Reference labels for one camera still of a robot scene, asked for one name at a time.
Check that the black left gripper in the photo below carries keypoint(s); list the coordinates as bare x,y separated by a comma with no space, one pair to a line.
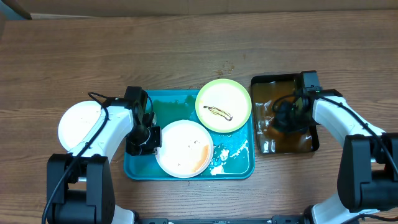
151,148

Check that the teal plastic tray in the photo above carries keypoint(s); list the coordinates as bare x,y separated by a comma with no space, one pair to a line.
233,155

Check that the brown cardboard wall panel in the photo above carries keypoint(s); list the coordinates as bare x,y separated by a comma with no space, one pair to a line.
26,9

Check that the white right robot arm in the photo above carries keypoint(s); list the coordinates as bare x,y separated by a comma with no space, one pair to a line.
367,178

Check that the white plate with sauce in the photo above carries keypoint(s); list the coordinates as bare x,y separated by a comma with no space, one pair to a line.
186,150

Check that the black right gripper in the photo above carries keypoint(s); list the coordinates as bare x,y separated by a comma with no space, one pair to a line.
280,120

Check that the black tray with brown water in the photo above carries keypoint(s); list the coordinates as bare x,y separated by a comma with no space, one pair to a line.
265,89

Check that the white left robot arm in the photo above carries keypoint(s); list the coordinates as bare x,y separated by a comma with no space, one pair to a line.
79,183

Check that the yellow-green plate with sauce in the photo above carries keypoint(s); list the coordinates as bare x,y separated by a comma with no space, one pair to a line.
223,105

